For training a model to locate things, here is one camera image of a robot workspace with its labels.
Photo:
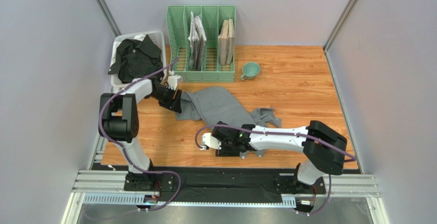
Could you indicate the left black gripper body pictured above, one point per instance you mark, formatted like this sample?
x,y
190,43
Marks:
x,y
165,96

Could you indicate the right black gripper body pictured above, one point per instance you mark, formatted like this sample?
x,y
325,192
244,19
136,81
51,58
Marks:
x,y
224,147

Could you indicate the grey long sleeve shirt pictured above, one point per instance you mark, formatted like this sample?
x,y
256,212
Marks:
x,y
214,104

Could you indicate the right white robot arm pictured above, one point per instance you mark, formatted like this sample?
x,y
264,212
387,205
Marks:
x,y
324,148

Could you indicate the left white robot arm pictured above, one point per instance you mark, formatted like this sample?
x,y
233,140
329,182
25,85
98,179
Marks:
x,y
119,123

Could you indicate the black striped shirt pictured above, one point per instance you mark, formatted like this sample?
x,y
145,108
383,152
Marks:
x,y
135,58

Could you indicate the grey magazines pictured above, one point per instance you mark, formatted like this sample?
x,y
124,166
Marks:
x,y
197,39

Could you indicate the teal cup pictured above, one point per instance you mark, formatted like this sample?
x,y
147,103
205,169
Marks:
x,y
250,70

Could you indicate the green file organizer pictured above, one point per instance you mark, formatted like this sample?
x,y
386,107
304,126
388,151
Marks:
x,y
178,25

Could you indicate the brown books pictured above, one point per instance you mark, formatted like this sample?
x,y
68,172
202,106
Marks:
x,y
226,41

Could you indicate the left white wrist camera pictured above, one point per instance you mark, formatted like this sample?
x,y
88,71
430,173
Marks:
x,y
174,80

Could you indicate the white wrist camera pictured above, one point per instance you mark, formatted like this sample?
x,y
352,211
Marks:
x,y
210,142
174,80

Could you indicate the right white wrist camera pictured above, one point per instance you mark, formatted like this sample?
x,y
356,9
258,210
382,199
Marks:
x,y
210,142

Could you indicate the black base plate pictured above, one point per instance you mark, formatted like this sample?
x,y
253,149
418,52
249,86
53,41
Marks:
x,y
219,185

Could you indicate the aluminium frame rail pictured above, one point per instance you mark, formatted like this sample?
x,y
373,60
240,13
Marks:
x,y
107,187

